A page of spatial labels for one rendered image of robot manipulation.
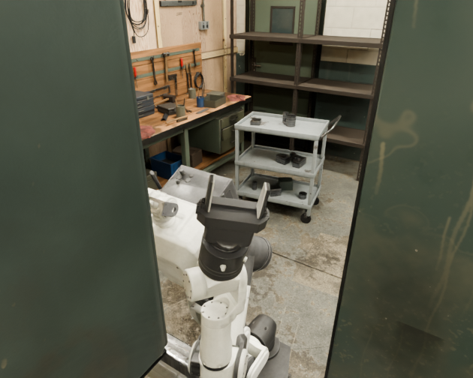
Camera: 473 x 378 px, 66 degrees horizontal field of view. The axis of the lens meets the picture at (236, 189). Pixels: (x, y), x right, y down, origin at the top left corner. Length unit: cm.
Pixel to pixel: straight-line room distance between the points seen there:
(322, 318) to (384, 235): 195
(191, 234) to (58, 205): 77
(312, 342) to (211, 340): 171
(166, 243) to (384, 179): 60
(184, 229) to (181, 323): 161
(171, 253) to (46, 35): 84
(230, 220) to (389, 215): 29
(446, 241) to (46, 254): 62
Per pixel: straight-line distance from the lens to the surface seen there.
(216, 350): 84
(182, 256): 99
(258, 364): 197
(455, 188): 67
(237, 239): 63
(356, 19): 475
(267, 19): 515
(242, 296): 78
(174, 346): 143
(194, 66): 457
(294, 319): 260
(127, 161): 27
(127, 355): 35
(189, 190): 110
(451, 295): 78
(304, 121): 354
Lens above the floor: 190
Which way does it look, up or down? 28 degrees down
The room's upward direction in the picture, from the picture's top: straight up
